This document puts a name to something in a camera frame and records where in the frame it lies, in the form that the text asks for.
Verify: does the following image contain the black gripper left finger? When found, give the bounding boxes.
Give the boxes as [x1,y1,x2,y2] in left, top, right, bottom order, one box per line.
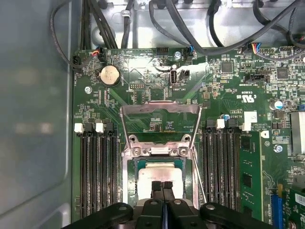
[63,181,165,229]

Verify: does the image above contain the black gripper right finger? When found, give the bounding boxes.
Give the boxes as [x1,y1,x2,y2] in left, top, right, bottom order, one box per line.
[164,181,274,229]

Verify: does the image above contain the silver CPU green substrate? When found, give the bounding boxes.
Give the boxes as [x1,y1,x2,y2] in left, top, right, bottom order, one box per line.
[133,159,187,202]

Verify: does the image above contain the metal locking lever wire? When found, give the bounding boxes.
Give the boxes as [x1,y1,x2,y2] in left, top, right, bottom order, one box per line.
[191,148,208,205]

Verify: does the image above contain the metal socket cover frame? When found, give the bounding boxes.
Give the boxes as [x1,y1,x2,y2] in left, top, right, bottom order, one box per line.
[120,99,203,153]

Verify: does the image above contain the CPU socket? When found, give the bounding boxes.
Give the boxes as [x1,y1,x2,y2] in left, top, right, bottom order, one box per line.
[121,133,201,210]

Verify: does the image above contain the blue expansion slot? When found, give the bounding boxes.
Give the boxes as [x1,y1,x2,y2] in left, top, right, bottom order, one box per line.
[271,183,284,229]

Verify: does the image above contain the green RAM stick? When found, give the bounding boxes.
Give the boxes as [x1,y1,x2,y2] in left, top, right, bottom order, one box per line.
[239,130,262,221]

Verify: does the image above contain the graphics card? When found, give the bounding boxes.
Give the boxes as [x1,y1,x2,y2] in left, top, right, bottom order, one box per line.
[282,187,305,229]

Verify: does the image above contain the green motherboard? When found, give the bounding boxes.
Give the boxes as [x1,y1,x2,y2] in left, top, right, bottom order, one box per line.
[71,47,305,229]

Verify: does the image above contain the round coin battery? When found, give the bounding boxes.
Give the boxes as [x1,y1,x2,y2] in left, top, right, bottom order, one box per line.
[99,64,121,87]

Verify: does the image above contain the silver chipset heatsink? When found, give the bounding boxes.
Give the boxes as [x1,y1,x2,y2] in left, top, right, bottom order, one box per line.
[290,111,305,154]

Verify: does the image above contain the black and silver PC case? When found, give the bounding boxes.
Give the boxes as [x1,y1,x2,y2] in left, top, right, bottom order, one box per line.
[0,0,305,229]

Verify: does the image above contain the thick black cable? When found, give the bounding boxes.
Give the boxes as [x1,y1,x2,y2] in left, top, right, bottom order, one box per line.
[149,0,305,57]

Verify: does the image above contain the thin black cable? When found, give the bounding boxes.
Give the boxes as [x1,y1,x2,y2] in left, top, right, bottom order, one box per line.
[49,0,83,70]

